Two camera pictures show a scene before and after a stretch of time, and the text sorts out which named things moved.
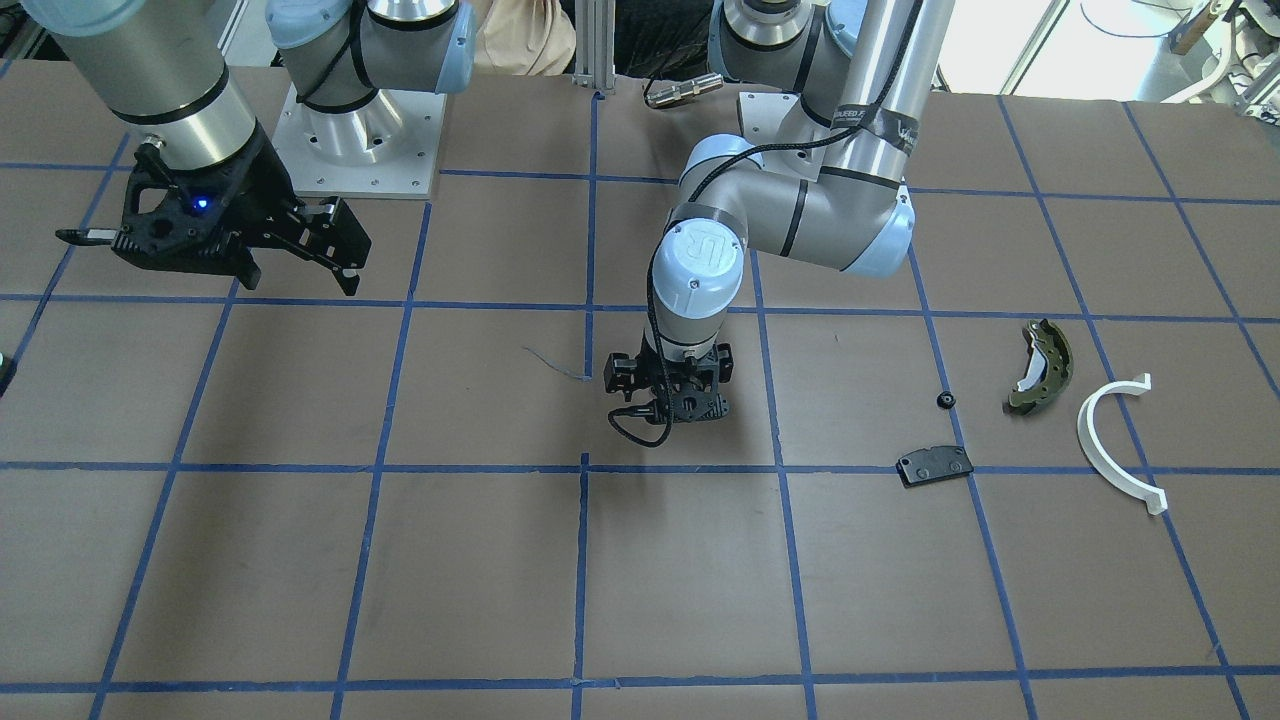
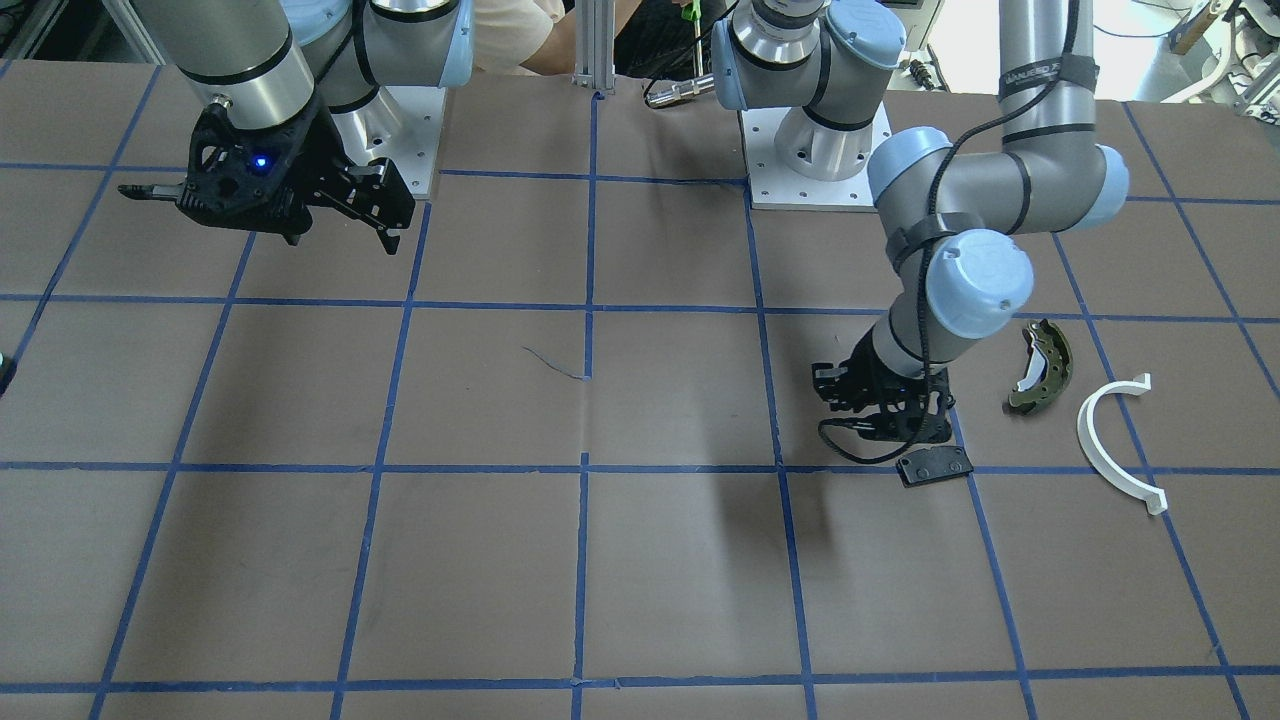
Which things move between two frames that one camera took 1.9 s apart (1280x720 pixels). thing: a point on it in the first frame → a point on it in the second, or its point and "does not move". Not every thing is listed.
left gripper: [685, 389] → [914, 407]
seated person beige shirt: [525, 37] does not move
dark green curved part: [1048, 370] does not move
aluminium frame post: [595, 30] does not move
